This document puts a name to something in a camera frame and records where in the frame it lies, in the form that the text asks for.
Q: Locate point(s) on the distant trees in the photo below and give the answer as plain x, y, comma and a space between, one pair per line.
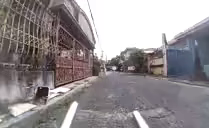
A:
136, 58

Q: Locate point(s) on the building with red gate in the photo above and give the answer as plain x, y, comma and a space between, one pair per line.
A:
73, 56

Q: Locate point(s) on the black box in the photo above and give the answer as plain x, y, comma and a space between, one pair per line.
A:
42, 93

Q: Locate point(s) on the wall with metal grille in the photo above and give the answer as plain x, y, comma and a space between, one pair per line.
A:
22, 50

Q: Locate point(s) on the blue building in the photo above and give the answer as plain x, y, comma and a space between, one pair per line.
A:
192, 53

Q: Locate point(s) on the grey pole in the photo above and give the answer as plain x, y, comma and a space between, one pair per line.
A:
164, 56

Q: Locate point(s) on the pale pavement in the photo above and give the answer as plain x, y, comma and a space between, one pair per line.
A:
188, 81

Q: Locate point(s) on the kerb with white blocks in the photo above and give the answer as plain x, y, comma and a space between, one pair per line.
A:
22, 108

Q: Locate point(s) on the robot's own part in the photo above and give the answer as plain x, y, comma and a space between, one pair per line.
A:
69, 115
140, 119

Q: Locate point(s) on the grey asphalt road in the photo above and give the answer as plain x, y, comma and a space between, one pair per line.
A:
125, 96

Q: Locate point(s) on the pale building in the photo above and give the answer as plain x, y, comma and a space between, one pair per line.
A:
156, 63

